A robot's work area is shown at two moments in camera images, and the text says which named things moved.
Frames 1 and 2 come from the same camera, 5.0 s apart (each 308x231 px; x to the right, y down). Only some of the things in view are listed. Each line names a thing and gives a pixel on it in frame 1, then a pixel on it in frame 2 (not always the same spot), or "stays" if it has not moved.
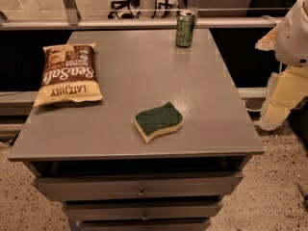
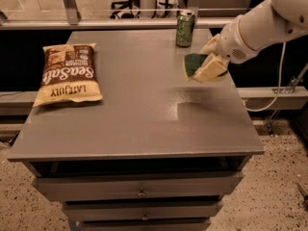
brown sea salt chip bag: x=68 y=74 stays
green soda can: x=185 y=28 stays
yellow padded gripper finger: x=269 y=41 → x=211 y=46
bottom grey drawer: x=143 y=225 stays
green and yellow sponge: x=152 y=122 → x=192 y=63
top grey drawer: x=63 y=187 stays
